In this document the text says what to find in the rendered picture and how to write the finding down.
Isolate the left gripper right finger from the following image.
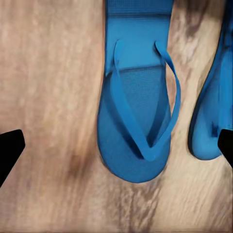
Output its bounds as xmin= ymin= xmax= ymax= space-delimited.
xmin=217 ymin=129 xmax=233 ymax=168

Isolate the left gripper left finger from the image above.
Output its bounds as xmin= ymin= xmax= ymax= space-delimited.
xmin=0 ymin=129 xmax=25 ymax=187

